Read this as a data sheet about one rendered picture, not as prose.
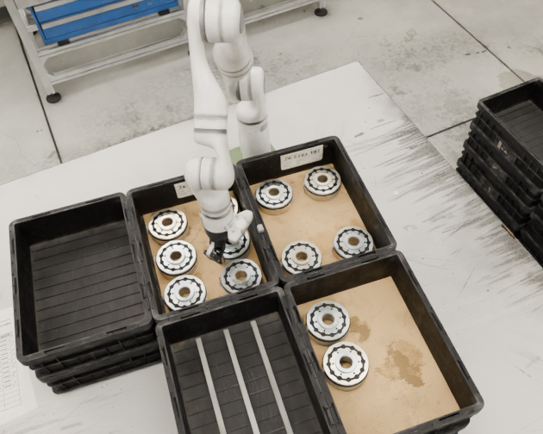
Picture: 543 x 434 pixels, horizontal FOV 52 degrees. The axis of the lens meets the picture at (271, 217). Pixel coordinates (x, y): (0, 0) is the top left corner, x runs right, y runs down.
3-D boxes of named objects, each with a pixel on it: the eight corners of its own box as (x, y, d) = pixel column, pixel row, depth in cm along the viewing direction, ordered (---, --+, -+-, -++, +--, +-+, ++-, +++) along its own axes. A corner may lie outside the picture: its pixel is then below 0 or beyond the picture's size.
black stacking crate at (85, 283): (27, 246, 152) (9, 222, 143) (134, 217, 157) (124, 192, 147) (37, 382, 130) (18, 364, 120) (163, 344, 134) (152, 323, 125)
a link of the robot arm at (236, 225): (237, 245, 128) (234, 230, 123) (195, 228, 131) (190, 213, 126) (255, 216, 133) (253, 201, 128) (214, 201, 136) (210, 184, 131)
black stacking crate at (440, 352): (283, 307, 139) (282, 285, 129) (392, 273, 143) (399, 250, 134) (344, 470, 116) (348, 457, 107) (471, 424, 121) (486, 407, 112)
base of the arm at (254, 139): (236, 153, 178) (230, 114, 165) (259, 140, 181) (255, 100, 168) (253, 170, 174) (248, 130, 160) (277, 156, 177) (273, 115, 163)
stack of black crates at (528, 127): (449, 176, 246) (476, 100, 210) (504, 154, 253) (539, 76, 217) (508, 245, 225) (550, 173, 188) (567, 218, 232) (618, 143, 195)
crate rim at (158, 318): (127, 195, 149) (124, 189, 147) (234, 166, 154) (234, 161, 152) (155, 327, 126) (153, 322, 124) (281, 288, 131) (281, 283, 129)
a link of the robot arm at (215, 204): (190, 218, 127) (228, 220, 126) (178, 174, 114) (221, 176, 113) (196, 194, 131) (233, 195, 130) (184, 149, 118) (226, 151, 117)
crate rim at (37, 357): (11, 226, 144) (8, 220, 142) (127, 195, 149) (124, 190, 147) (20, 368, 122) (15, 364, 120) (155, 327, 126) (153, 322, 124)
